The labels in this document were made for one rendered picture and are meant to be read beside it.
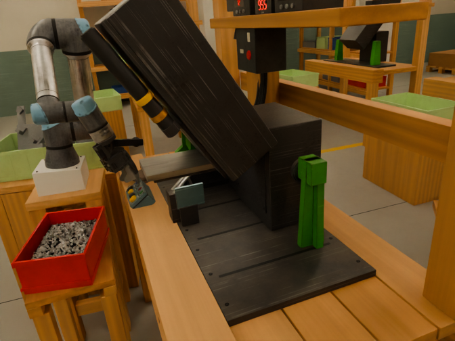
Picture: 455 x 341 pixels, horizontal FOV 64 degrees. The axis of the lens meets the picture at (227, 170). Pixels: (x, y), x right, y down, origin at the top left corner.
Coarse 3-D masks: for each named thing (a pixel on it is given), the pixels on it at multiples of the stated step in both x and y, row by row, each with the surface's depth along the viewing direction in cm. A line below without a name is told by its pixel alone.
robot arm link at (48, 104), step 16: (32, 32) 138; (48, 32) 140; (32, 48) 137; (48, 48) 139; (32, 64) 135; (48, 64) 135; (48, 80) 131; (48, 96) 127; (32, 112) 123; (48, 112) 125; (64, 112) 127
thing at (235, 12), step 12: (240, 0) 130; (252, 0) 124; (276, 0) 108; (288, 0) 102; (300, 0) 96; (312, 0) 96; (324, 0) 97; (336, 0) 99; (240, 12) 132; (252, 12) 126; (276, 12) 109
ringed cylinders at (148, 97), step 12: (84, 36) 77; (96, 36) 78; (96, 48) 79; (108, 48) 80; (108, 60) 80; (120, 60) 81; (120, 72) 82; (132, 72) 84; (132, 84) 83; (132, 96) 86; (144, 96) 85; (144, 108) 87; (156, 108) 87; (156, 120) 88; (168, 120) 89; (168, 132) 90
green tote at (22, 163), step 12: (0, 144) 215; (12, 144) 231; (84, 144) 201; (0, 156) 196; (12, 156) 198; (24, 156) 199; (36, 156) 200; (96, 156) 205; (0, 168) 199; (12, 168) 200; (24, 168) 201; (0, 180) 201; (12, 180) 202
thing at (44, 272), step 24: (48, 216) 135; (72, 216) 136; (96, 216) 138; (48, 240) 124; (72, 240) 123; (96, 240) 123; (24, 264) 107; (48, 264) 109; (72, 264) 110; (96, 264) 119; (24, 288) 111; (48, 288) 112
